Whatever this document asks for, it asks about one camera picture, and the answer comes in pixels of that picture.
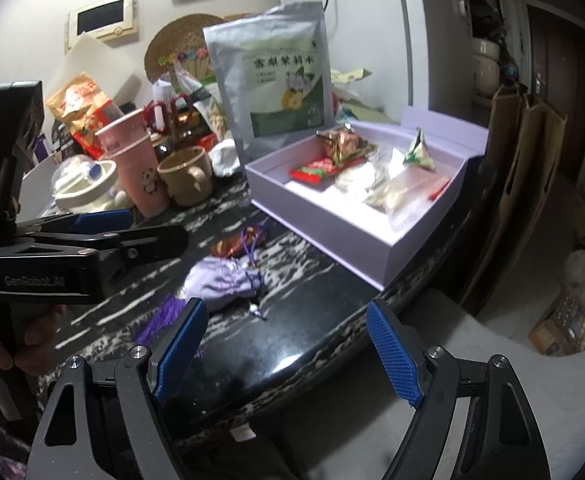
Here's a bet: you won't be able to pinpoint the small red candy packet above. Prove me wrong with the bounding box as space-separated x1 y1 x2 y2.
210 228 266 259

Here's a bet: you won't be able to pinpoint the green triangular snack packet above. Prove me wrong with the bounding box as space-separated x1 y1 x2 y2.
403 127 436 171

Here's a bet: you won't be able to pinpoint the nutritious cereal bag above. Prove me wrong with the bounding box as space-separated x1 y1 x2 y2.
315 122 377 167

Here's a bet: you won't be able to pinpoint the left hand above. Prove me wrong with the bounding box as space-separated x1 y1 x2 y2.
8 304 67 377

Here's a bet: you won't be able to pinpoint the pink panda paper cup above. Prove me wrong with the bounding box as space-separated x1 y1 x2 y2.
96 108 170 218

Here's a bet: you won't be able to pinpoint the tan ceramic mug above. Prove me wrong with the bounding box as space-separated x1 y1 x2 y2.
158 146 213 207

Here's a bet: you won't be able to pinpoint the red orange snack bag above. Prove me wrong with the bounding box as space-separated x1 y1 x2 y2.
45 72 123 159

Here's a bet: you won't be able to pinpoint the white gift box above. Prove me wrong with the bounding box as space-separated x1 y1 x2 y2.
245 107 489 289

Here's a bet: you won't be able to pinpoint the clear bag of white cakes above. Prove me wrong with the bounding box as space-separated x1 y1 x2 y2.
335 148 450 220

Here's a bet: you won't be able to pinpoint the egg carton box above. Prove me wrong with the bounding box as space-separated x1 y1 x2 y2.
528 287 585 356

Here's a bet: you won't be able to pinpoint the woven straw fan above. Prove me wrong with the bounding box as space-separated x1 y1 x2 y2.
144 13 223 82

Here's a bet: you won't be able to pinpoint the red snack packet in box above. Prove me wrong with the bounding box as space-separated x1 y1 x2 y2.
289 157 341 185

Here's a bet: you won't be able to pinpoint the silver tea pouch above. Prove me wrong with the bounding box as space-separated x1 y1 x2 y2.
204 1 335 165

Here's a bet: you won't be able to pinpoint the brown cardboard sheets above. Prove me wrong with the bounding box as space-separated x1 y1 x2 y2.
462 84 567 312

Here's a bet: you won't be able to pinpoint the white refrigerator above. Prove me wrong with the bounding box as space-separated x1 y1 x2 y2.
280 0 474 120

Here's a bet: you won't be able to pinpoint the dark entrance door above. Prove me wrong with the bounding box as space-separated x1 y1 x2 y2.
527 6 585 180

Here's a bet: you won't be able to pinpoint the red handled scissors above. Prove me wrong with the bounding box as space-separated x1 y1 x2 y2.
144 93 196 136

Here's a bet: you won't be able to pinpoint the wall intercom panel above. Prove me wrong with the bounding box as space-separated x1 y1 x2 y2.
65 0 138 53

